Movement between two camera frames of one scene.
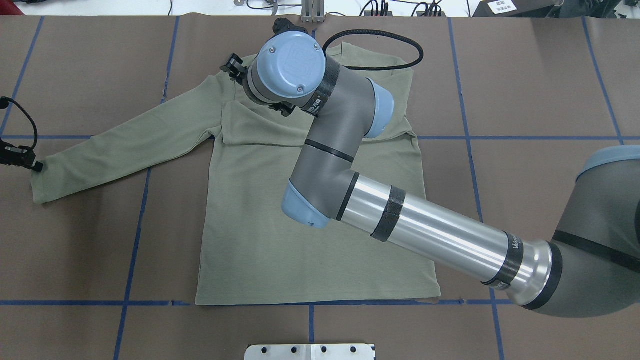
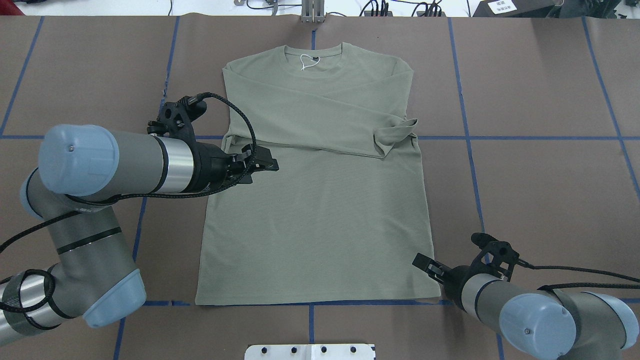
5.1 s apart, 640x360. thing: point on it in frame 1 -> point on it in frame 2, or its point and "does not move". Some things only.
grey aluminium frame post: [313, 11] does not move
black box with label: [515, 8] does not move
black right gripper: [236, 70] -> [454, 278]
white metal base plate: [310, 352] does not move
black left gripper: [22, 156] -> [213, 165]
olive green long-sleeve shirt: [325, 207] does not move
